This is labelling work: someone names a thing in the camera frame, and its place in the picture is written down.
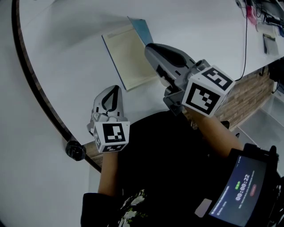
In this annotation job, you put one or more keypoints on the black wrist-mounted screen device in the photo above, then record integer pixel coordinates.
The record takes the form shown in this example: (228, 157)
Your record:
(237, 195)

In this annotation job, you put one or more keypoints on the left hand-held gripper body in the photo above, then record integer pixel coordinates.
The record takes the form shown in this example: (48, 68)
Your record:
(114, 133)

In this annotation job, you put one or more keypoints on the person's left forearm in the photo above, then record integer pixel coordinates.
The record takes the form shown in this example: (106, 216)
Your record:
(108, 173)

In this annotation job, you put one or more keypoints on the pink box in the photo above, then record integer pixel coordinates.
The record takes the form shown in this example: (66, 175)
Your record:
(251, 15)

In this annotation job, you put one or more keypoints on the person's black-clad legs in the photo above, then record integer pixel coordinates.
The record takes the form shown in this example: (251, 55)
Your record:
(164, 155)

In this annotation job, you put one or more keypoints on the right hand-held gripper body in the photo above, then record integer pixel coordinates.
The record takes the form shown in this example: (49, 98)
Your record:
(204, 97)

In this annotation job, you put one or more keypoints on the person's right forearm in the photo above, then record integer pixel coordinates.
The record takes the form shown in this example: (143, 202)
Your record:
(217, 133)

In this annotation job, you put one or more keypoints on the grey folder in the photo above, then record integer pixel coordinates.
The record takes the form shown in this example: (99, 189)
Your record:
(271, 45)

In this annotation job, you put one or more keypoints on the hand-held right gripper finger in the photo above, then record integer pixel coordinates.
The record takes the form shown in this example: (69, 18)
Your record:
(160, 71)
(188, 59)

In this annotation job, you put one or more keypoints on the notebook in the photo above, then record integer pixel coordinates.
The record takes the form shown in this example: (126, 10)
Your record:
(126, 59)

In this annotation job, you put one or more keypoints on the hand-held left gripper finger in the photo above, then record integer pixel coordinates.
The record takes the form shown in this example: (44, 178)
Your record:
(120, 106)
(98, 104)

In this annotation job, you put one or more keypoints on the metal trash bin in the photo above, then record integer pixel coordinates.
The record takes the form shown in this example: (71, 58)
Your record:
(75, 150)

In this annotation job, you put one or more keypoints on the person's black floral shirt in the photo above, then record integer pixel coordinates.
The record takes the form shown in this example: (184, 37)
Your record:
(133, 210)

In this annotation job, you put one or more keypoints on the black office chair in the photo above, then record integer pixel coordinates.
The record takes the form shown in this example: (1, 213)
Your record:
(277, 73)

